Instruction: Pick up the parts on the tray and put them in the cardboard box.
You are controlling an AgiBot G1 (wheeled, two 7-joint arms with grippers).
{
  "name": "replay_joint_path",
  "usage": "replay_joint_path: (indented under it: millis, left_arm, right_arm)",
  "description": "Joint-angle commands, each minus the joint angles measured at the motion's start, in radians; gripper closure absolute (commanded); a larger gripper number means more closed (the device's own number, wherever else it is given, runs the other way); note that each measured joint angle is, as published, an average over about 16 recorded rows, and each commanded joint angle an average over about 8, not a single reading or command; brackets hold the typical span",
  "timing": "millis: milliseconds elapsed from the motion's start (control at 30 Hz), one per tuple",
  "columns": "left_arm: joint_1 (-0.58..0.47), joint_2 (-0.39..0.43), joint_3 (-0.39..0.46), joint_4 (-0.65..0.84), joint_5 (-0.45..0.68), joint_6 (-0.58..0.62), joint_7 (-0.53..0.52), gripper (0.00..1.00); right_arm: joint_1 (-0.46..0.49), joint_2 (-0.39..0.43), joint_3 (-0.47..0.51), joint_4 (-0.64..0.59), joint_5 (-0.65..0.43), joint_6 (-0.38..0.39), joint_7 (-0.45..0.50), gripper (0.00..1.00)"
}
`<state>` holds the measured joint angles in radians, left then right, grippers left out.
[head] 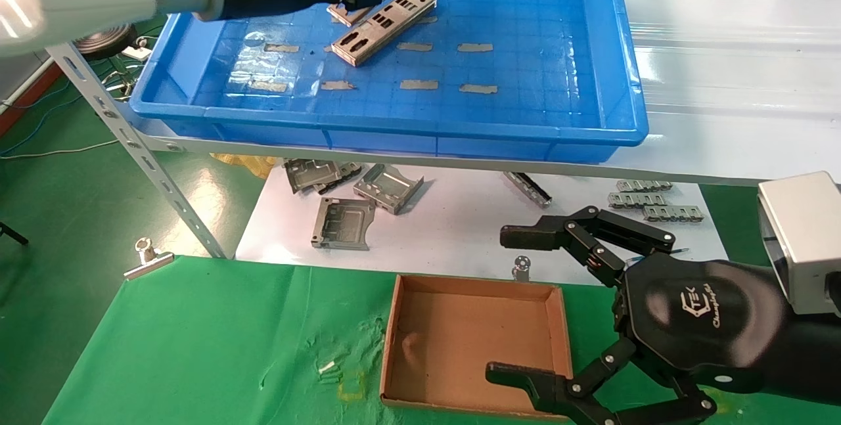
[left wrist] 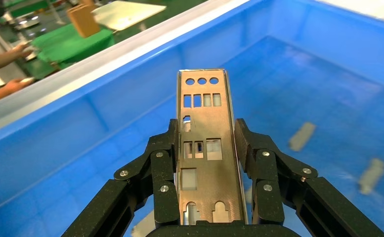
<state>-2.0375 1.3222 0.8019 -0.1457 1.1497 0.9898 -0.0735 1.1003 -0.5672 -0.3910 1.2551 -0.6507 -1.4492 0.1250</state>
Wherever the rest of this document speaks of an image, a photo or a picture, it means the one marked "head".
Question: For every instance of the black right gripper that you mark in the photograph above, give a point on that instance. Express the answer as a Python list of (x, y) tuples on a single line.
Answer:
[(696, 313)]

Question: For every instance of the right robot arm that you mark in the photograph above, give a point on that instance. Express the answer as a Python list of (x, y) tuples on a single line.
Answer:
[(815, 353)]

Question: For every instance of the metal plate in tray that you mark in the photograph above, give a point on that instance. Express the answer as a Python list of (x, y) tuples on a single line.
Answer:
[(374, 36)]

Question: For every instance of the shallow cardboard box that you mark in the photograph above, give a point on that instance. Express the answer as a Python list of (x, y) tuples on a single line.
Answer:
[(460, 346)]

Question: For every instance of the blue plastic tray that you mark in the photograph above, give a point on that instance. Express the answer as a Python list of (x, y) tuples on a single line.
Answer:
[(558, 70)]

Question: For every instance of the silver binder clip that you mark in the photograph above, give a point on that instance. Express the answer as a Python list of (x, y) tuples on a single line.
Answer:
[(522, 268), (150, 264)]

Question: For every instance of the white paper sheet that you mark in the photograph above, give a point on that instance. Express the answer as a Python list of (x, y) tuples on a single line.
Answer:
[(460, 228)]

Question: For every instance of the long metal clip strip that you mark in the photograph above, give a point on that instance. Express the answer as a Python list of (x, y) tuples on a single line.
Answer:
[(527, 188)]

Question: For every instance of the short metal clip strip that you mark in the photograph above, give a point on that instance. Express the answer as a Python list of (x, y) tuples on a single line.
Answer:
[(644, 185), (634, 200), (673, 213)]

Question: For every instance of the dark metal connector part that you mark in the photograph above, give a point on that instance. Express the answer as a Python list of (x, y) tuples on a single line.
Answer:
[(348, 170)]

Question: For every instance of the white power strip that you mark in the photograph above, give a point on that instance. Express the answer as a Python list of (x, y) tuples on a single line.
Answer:
[(138, 53)]

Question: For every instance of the black round disc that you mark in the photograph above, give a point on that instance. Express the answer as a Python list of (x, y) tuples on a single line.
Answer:
[(105, 43)]

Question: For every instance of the grey metal shelf deck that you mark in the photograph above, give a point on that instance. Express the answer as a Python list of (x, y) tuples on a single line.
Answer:
[(723, 83)]

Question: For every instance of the green table cloth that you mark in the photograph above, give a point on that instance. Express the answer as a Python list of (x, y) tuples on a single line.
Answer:
[(197, 346)]

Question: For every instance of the yellow seat black stool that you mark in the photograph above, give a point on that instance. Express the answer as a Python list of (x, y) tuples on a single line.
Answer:
[(12, 234)]

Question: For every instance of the open sheet metal bracket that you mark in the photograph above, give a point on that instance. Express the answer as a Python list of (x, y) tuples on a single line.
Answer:
[(387, 187)]

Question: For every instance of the flat sheet metal bracket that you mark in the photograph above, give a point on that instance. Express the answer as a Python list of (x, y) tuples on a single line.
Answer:
[(343, 223)]

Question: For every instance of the grey sheet metal bracket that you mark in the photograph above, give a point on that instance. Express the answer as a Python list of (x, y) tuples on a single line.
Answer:
[(305, 175)]

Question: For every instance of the perforated metal shelf post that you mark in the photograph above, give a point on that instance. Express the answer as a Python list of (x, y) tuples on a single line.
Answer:
[(131, 142)]

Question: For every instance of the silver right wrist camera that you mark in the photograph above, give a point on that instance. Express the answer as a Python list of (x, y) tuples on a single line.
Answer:
[(805, 234)]

